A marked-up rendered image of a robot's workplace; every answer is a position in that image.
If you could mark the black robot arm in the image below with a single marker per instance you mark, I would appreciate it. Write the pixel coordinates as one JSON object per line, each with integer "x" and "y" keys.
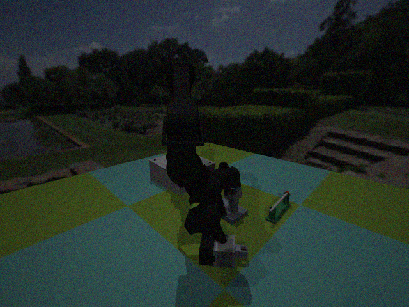
{"x": 182, "y": 124}

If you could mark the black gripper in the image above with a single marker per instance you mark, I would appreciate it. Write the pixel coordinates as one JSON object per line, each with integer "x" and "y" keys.
{"x": 205, "y": 218}

